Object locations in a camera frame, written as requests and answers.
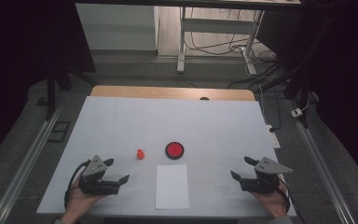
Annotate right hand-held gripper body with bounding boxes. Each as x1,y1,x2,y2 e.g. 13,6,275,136
239,157,294,194

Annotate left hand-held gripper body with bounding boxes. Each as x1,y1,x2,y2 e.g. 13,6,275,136
78,154,121,196

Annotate white paper sheet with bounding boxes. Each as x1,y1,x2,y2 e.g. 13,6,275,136
155,164,190,210

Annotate red round disc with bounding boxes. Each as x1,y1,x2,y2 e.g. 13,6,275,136
164,141,186,161

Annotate person's right hand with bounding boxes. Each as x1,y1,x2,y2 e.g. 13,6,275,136
250,183,288,219

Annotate person's left hand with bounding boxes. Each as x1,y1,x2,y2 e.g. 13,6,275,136
62,174,106,223

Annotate white power strip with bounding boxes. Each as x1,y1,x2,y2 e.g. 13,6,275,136
266,124,282,149

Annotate large white table cover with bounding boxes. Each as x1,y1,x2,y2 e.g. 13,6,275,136
36,95,297,217

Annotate black metal stand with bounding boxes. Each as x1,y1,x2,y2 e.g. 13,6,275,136
260,12,339,129
45,60,101,121

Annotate grey cabinet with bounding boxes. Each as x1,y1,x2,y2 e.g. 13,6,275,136
75,3,159,51

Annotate metal floor rail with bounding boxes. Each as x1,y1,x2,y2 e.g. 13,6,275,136
287,99,357,224
0,102,64,224

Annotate black floor cables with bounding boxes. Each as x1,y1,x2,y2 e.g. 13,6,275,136
185,7,282,132

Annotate white desk frame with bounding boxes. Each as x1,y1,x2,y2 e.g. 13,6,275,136
74,0,302,76

